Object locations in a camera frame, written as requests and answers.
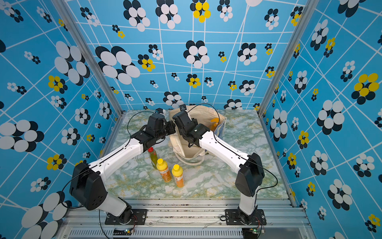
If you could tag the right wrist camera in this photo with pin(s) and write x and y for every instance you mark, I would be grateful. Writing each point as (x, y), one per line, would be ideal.
(183, 107)

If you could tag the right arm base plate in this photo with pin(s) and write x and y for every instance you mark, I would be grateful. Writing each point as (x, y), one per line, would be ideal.
(235, 217)

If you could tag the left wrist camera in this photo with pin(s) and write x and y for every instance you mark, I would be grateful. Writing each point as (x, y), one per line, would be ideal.
(160, 111)

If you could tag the cream canvas shopping bag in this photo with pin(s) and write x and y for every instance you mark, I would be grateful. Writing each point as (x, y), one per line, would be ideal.
(195, 155)

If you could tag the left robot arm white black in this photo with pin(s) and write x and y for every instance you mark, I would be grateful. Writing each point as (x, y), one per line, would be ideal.
(87, 185)

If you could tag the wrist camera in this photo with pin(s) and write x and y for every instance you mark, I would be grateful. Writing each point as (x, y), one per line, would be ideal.
(160, 111)
(183, 107)

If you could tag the orange pump dish soap bottle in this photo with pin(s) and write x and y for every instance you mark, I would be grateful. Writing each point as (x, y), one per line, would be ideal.
(214, 123)

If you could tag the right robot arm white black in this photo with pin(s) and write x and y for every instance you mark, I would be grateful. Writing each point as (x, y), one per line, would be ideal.
(249, 168)

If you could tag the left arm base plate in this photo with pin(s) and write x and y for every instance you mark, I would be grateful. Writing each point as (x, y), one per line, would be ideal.
(132, 217)

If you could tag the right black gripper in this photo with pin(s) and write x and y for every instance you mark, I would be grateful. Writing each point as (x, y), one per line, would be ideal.
(195, 122)

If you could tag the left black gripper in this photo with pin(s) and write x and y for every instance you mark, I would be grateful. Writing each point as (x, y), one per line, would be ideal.
(170, 124)

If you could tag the aluminium frame rail front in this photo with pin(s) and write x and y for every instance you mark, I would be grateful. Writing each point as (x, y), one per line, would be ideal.
(190, 219)

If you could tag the green bottle red cap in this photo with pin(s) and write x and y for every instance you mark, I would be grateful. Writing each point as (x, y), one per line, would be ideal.
(153, 156)

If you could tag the orange bottle yellow cap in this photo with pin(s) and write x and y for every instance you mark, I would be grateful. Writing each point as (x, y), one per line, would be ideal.
(177, 172)
(163, 168)

